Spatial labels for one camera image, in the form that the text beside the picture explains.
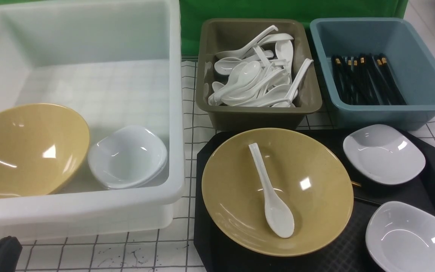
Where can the yellow noodle bowl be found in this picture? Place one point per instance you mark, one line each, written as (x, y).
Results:
(305, 174)

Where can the white ceramic soup spoon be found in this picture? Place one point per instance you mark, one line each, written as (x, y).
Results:
(277, 213)

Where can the white square dish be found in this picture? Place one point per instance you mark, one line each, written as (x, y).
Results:
(384, 155)
(401, 238)

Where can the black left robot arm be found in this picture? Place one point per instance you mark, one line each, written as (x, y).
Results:
(10, 250)

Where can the yellow bowl in tub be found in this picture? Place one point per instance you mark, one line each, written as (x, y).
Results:
(42, 146)

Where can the pile of white spoons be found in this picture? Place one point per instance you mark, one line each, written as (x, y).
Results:
(260, 73)

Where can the white dish stack in tub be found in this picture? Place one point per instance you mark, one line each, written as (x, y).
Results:
(130, 157)

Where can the olive brown spoon bin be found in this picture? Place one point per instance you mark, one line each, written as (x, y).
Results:
(304, 94)

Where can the large white plastic tub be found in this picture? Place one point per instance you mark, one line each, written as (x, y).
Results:
(109, 96)

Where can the bundle of black chopsticks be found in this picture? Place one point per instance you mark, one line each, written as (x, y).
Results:
(365, 79)

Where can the black serving tray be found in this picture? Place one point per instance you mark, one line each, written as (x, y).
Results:
(348, 252)

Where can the blue chopstick bin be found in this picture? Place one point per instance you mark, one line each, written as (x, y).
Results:
(411, 63)

